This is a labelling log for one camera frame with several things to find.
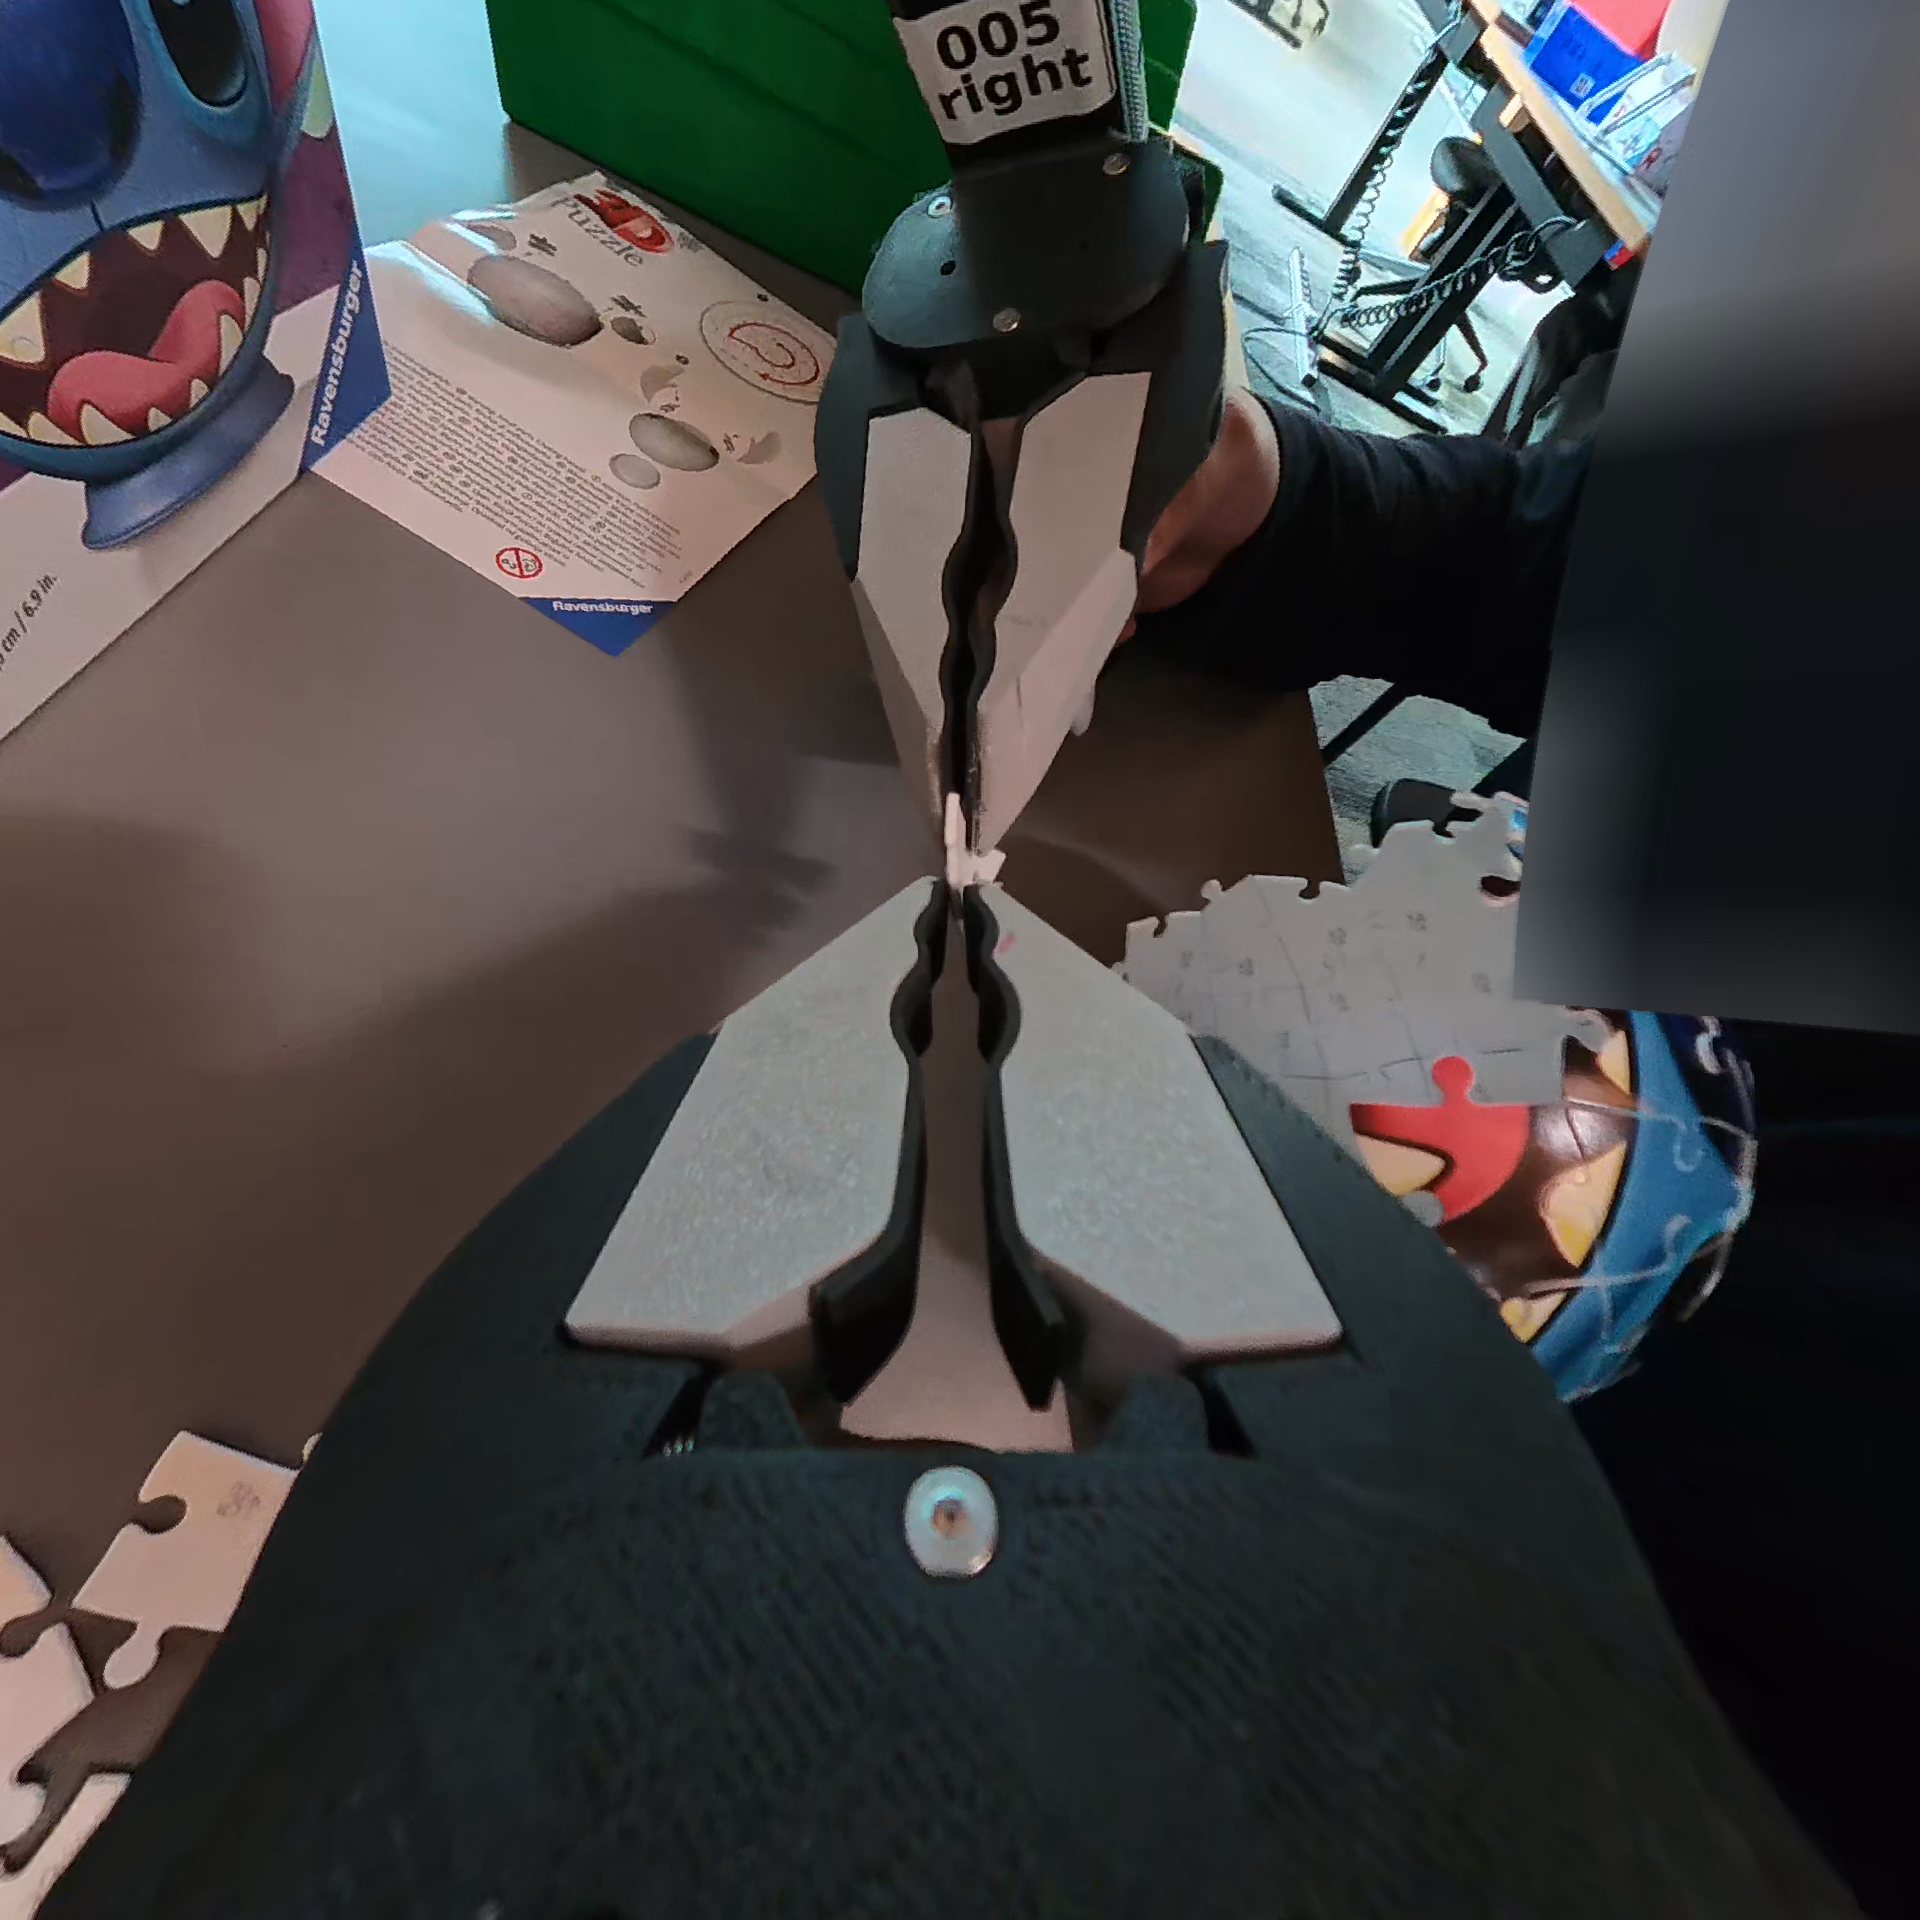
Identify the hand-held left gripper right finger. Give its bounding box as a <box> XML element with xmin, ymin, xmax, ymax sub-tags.
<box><xmin>959</xmin><ymin>885</ymin><xmax>1347</xmax><ymax>1416</ymax></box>

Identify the green plastic bin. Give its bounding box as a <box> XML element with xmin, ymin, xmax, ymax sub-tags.
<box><xmin>482</xmin><ymin>0</ymin><xmax>1226</xmax><ymax>288</ymax></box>

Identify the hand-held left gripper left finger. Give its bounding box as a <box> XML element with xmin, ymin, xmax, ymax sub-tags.
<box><xmin>564</xmin><ymin>877</ymin><xmax>959</xmax><ymax>1406</ymax></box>

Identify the colourful cartoon puzzle box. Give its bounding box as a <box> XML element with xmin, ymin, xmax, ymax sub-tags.
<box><xmin>0</xmin><ymin>0</ymin><xmax>396</xmax><ymax>744</ymax></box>

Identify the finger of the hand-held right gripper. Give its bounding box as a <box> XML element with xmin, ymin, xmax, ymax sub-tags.
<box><xmin>846</xmin><ymin>415</ymin><xmax>982</xmax><ymax>788</ymax></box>
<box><xmin>972</xmin><ymin>372</ymin><xmax>1153</xmax><ymax>848</ymax></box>

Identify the person's right hand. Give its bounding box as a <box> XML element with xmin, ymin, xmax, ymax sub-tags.
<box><xmin>1127</xmin><ymin>393</ymin><xmax>1285</xmax><ymax>619</ymax></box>

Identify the black metal frame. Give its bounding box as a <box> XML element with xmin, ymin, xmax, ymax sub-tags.
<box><xmin>1319</xmin><ymin>0</ymin><xmax>1661</xmax><ymax>442</ymax></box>

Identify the pile of white puzzle pieces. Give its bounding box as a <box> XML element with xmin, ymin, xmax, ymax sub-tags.
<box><xmin>0</xmin><ymin>1431</ymin><xmax>324</xmax><ymax>1879</ymax></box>

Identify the person's right forearm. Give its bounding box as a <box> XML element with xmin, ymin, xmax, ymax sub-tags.
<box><xmin>1191</xmin><ymin>399</ymin><xmax>1598</xmax><ymax>739</ymax></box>

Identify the white instruction sheet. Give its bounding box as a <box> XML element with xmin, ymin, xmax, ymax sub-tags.
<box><xmin>305</xmin><ymin>174</ymin><xmax>842</xmax><ymax>659</ymax></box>

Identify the black coiled cable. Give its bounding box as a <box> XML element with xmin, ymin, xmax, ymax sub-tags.
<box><xmin>1335</xmin><ymin>217</ymin><xmax>1578</xmax><ymax>345</ymax></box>

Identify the blue cartoon puzzle ball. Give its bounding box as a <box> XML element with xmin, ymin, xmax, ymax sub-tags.
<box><xmin>1122</xmin><ymin>786</ymin><xmax>1760</xmax><ymax>1406</ymax></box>

